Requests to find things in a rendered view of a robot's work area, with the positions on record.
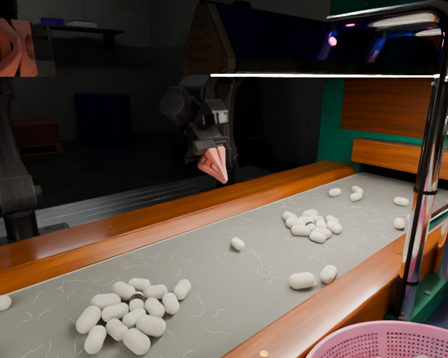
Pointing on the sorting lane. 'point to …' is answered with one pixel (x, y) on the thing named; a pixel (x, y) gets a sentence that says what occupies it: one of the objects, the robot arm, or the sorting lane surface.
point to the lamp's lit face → (306, 75)
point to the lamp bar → (294, 46)
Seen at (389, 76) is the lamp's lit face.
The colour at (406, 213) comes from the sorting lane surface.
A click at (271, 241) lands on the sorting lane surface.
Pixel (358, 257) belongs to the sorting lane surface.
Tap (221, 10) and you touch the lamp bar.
